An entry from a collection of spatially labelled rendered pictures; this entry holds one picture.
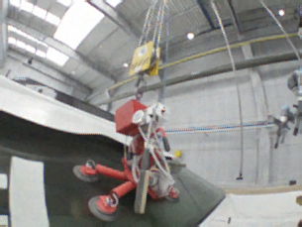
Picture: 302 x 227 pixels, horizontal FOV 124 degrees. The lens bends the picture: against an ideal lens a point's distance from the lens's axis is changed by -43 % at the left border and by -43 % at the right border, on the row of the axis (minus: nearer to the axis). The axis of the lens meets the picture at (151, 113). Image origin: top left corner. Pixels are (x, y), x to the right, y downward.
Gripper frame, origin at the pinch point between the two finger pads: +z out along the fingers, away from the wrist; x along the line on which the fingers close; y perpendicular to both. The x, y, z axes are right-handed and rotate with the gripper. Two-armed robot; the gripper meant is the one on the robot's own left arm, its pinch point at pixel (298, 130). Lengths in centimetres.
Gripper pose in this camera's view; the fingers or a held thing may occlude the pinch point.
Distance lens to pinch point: 75.9
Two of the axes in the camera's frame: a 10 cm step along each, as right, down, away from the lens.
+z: -3.2, 9.4, 0.6
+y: -6.5, -2.7, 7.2
